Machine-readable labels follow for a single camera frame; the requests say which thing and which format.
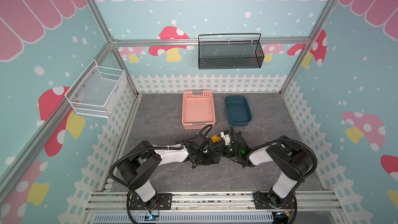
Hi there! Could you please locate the black paper napkin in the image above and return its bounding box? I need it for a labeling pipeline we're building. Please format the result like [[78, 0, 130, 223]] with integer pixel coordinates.
[[198, 142, 225, 165]]

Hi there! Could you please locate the orange plastic spoon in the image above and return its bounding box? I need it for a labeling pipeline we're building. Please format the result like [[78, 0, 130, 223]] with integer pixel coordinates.
[[211, 135, 219, 143]]

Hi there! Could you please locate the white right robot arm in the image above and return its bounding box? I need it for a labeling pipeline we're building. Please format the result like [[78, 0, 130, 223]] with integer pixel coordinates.
[[222, 136, 318, 209]]

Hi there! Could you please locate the teal plastic tub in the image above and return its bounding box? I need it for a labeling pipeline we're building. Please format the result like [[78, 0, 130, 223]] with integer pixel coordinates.
[[224, 95, 252, 127]]

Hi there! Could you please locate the pink perforated plastic basket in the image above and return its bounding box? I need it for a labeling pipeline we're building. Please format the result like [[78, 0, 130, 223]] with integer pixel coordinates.
[[182, 90, 216, 130]]

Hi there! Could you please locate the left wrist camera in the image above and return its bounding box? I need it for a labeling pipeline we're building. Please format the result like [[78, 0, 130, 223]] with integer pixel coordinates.
[[194, 134, 213, 151]]

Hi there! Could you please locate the black wire wall basket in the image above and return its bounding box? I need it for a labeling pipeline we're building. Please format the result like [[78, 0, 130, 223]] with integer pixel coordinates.
[[198, 33, 265, 70]]

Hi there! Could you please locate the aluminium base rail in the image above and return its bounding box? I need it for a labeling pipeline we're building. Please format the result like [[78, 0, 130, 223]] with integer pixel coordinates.
[[81, 190, 348, 224]]

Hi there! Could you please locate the white wire wall basket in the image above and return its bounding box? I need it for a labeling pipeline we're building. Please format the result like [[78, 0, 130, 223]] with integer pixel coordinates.
[[65, 60, 127, 118]]

